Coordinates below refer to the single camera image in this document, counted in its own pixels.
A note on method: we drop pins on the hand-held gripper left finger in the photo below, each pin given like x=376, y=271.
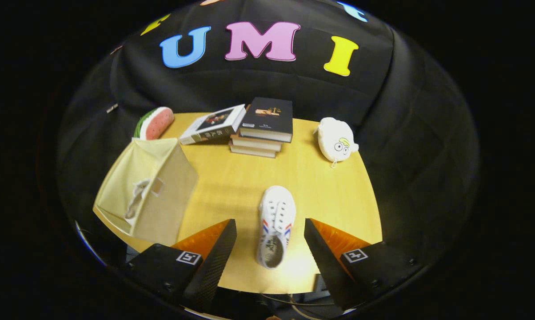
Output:
x=214, y=271

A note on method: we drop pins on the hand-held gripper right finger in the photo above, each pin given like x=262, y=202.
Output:
x=327, y=271

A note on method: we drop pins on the cream fabric storage box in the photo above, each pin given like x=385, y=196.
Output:
x=169, y=200

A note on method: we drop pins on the brown cover book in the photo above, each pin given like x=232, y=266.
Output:
x=256, y=143
x=252, y=152

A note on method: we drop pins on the white round plush toy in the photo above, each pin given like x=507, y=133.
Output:
x=334, y=138

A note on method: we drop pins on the white portrait cover book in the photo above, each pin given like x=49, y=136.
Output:
x=205, y=131

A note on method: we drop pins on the watermelon slice plush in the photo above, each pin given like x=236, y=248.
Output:
x=158, y=122

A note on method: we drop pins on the black hardcover book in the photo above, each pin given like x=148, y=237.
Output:
x=267, y=118

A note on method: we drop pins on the silver cloth clip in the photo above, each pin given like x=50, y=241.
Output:
x=112, y=108

